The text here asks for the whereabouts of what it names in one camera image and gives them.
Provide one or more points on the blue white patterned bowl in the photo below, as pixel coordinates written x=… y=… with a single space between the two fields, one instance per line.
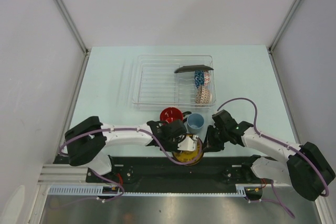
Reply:
x=202 y=78

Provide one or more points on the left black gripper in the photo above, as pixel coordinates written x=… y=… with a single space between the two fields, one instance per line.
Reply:
x=175 y=147

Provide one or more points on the yellow round patterned plate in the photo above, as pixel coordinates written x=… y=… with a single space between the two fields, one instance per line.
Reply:
x=190 y=158

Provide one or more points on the black floral square plate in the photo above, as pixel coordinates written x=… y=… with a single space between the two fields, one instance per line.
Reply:
x=191 y=68

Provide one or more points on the brown white patterned bowl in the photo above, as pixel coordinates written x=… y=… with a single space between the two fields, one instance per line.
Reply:
x=203 y=95

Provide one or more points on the aluminium frame rail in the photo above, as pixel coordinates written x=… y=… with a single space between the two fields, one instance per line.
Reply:
x=62 y=174

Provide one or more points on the clear plastic dish rack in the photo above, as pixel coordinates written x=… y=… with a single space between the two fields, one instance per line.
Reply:
x=155 y=84

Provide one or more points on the light blue cup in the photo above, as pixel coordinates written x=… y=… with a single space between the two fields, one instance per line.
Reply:
x=195 y=123

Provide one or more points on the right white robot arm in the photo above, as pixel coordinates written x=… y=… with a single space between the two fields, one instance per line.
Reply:
x=303 y=167

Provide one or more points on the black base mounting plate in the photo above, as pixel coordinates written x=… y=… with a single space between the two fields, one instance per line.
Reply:
x=229 y=170

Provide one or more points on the red black mug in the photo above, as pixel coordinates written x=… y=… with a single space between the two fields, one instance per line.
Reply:
x=171 y=114

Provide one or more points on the slotted cable duct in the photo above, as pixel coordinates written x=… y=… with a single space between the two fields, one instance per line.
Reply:
x=108 y=191

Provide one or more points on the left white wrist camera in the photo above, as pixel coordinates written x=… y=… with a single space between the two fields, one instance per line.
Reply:
x=189 y=144

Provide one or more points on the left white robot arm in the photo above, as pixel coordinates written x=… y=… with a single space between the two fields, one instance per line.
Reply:
x=85 y=143

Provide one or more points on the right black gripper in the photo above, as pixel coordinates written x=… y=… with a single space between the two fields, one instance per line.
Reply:
x=209 y=144

